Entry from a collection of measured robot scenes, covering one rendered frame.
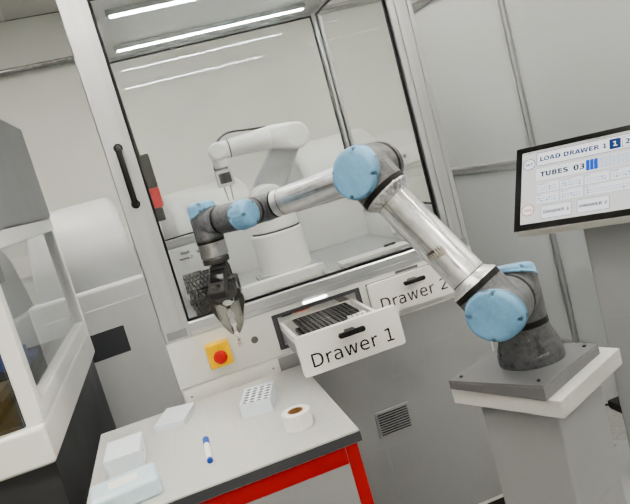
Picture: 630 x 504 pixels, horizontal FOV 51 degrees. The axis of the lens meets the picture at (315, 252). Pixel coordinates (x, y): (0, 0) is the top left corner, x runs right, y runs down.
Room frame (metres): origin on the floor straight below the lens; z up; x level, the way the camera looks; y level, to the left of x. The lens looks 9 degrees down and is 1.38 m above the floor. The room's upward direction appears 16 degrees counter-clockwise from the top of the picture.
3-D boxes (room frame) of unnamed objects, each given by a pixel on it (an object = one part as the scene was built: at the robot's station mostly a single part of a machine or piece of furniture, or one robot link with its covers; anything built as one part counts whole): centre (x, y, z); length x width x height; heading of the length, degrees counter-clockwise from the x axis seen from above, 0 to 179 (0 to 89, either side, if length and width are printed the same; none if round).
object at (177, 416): (1.77, 0.50, 0.77); 0.13 x 0.09 x 0.02; 174
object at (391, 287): (2.05, -0.27, 0.87); 0.29 x 0.02 x 0.11; 102
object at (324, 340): (1.68, -0.03, 0.87); 0.29 x 0.02 x 0.11; 102
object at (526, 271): (1.45, -0.42, 0.95); 0.13 x 0.12 x 0.14; 148
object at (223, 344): (1.90, 0.36, 0.88); 0.07 x 0.05 x 0.07; 102
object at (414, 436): (2.46, 0.09, 0.40); 1.03 x 0.95 x 0.80; 102
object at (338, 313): (1.87, 0.01, 0.87); 0.22 x 0.18 x 0.06; 12
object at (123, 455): (1.54, 0.58, 0.79); 0.13 x 0.09 x 0.05; 11
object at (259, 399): (1.69, 0.25, 0.78); 0.12 x 0.08 x 0.04; 177
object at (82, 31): (2.46, 0.10, 1.47); 1.02 x 0.95 x 1.04; 102
